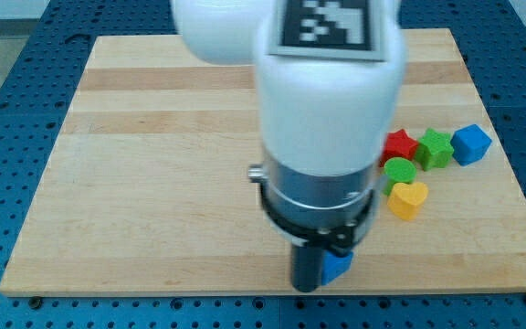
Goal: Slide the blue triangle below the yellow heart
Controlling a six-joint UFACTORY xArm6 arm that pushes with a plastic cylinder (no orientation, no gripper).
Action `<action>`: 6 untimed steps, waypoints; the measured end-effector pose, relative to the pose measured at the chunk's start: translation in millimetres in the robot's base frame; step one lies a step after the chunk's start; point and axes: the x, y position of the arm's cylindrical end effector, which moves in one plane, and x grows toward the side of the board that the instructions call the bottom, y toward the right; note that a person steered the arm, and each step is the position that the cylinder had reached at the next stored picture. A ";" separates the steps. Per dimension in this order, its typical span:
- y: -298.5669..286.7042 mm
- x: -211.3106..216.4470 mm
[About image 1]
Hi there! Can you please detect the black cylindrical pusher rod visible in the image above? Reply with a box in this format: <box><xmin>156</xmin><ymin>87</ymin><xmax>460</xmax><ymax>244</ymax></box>
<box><xmin>290</xmin><ymin>245</ymin><xmax>325</xmax><ymax>292</ymax></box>

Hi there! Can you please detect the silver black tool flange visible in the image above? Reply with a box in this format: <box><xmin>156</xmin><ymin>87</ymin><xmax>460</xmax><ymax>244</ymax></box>
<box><xmin>247</xmin><ymin>150</ymin><xmax>379</xmax><ymax>251</ymax></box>

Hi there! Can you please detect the blue triangle block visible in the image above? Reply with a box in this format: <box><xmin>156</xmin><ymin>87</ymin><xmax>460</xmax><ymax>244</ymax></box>
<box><xmin>321</xmin><ymin>251</ymin><xmax>354</xmax><ymax>286</ymax></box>

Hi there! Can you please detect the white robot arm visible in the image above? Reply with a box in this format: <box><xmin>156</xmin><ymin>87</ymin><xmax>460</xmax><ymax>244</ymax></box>
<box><xmin>171</xmin><ymin>0</ymin><xmax>407</xmax><ymax>292</ymax></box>

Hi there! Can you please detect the yellow heart block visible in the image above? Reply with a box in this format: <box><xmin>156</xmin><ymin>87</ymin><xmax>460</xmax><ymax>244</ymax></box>
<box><xmin>386</xmin><ymin>182</ymin><xmax>429</xmax><ymax>221</ymax></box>

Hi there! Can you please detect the green cylinder block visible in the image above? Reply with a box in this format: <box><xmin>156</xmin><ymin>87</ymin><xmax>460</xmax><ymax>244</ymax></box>
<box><xmin>383</xmin><ymin>157</ymin><xmax>417</xmax><ymax>196</ymax></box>

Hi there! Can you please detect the red star block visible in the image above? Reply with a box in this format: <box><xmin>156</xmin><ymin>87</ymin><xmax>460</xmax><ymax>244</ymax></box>
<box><xmin>379</xmin><ymin>129</ymin><xmax>419</xmax><ymax>167</ymax></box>

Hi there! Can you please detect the green star block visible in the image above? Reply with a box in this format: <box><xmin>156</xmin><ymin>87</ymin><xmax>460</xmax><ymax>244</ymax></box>
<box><xmin>414</xmin><ymin>128</ymin><xmax>454</xmax><ymax>171</ymax></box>

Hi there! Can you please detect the blue cube block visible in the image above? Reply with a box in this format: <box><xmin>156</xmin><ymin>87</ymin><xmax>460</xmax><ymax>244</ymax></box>
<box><xmin>450</xmin><ymin>124</ymin><xmax>492</xmax><ymax>166</ymax></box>

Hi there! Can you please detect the wooden board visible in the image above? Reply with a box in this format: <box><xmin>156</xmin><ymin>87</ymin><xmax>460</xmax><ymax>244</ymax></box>
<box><xmin>0</xmin><ymin>36</ymin><xmax>526</xmax><ymax>297</ymax></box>

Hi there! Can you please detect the black white fiducial marker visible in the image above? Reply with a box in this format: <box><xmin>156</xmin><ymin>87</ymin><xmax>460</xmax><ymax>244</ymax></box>
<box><xmin>268</xmin><ymin>0</ymin><xmax>385</xmax><ymax>61</ymax></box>

